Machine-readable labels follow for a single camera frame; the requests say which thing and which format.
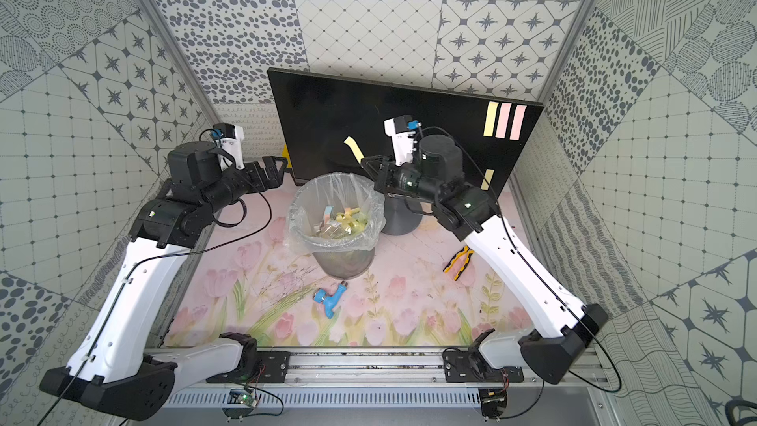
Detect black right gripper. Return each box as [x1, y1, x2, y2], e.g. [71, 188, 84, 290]
[360, 154, 440, 204]

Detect yellow sticky note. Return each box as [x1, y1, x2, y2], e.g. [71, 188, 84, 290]
[343, 136, 365, 164]
[483, 102, 500, 137]
[481, 169, 494, 191]

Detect pink sticky note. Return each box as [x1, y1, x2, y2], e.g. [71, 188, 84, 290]
[495, 103, 512, 139]
[510, 105, 528, 141]

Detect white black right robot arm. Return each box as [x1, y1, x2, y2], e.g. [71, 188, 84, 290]
[353, 132, 608, 385]

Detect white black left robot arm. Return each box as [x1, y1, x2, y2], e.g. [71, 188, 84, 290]
[39, 141, 288, 421]

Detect yellow object behind monitor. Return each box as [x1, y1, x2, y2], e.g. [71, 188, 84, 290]
[281, 144, 292, 170]

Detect grey round monitor stand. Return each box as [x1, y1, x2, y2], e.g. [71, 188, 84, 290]
[382, 195, 425, 236]

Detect discarded sticky notes pile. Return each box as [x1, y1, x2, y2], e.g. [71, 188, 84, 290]
[315, 205, 369, 240]

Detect black AOC computer monitor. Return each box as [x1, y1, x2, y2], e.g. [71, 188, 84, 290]
[267, 68, 544, 194]

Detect clear plastic bin liner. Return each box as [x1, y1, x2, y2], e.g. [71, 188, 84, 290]
[286, 173, 386, 254]

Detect grey trash bin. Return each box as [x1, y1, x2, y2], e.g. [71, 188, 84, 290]
[313, 248, 376, 280]

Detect yellow black pliers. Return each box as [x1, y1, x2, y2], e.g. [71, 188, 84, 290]
[443, 246, 474, 281]

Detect blue toy drill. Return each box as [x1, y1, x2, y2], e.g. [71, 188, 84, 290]
[313, 281, 348, 320]

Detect left circuit board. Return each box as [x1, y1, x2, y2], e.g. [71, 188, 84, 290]
[222, 389, 258, 420]

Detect circuit board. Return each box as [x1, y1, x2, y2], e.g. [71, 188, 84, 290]
[478, 389, 509, 420]
[222, 389, 258, 420]

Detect right circuit board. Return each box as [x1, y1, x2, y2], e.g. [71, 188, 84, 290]
[478, 389, 509, 420]

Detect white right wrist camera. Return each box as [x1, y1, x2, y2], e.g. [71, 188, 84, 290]
[384, 116, 421, 167]

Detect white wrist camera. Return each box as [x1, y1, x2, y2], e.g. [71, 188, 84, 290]
[384, 116, 421, 167]
[211, 122, 244, 170]

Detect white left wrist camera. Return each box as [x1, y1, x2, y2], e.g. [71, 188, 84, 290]
[211, 122, 244, 170]

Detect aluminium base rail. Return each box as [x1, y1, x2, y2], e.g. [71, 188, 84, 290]
[141, 345, 610, 410]

